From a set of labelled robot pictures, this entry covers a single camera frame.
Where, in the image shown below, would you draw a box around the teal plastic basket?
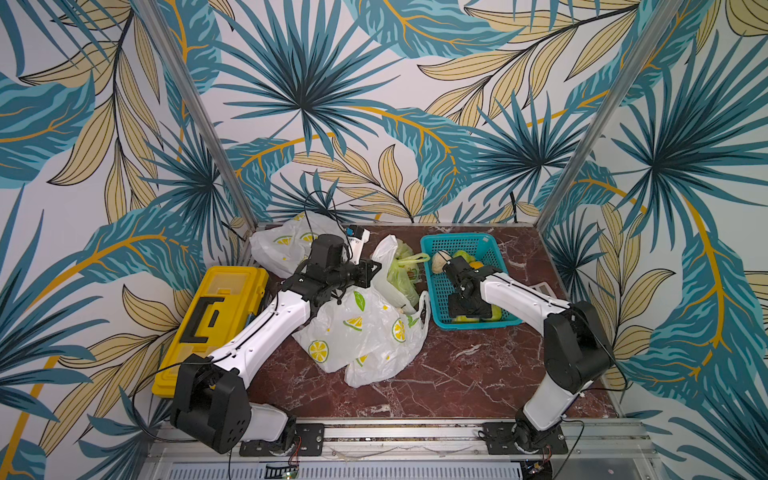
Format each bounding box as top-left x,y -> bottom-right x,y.
420,232 -> 522,331

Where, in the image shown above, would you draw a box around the yellow plastic toolbox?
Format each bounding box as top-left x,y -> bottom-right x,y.
152,266 -> 269,399

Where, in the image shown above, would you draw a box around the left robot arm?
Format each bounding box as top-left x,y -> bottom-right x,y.
170,226 -> 382,454

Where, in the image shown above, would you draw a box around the white calculator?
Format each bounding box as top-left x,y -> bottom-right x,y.
533,282 -> 557,297

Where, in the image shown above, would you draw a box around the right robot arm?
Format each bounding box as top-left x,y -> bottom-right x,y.
443,257 -> 616,454

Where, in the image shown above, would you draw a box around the right metal corner post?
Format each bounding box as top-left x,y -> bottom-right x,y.
534,0 -> 682,232

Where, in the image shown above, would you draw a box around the white lemon print plastic bags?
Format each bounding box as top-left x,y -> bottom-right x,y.
250,212 -> 341,278

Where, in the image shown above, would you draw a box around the metal corner post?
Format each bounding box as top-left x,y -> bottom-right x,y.
534,0 -> 682,232
135,0 -> 258,231

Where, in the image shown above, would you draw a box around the left metal corner post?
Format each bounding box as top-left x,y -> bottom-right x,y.
135,0 -> 258,231

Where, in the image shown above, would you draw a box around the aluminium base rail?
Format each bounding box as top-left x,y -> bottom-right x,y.
139,418 -> 667,479

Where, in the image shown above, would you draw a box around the green avocado print plastic bag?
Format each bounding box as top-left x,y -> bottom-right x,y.
387,239 -> 430,307

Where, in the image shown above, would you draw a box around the white pear front left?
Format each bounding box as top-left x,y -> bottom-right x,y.
431,250 -> 452,275

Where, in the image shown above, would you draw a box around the white lemon print bag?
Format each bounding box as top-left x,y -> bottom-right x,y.
293,235 -> 432,388

